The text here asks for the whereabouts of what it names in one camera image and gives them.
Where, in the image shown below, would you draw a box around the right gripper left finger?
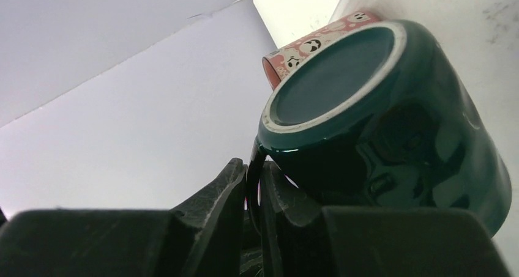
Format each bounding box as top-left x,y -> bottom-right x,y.
1,158 -> 247,276

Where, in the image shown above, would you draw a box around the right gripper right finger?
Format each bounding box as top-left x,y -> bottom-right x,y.
260,161 -> 509,276

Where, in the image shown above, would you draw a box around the dark green mug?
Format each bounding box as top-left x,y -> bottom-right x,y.
246,20 -> 512,235

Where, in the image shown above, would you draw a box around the pink ghost pattern mug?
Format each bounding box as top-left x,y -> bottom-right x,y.
262,10 -> 382,89

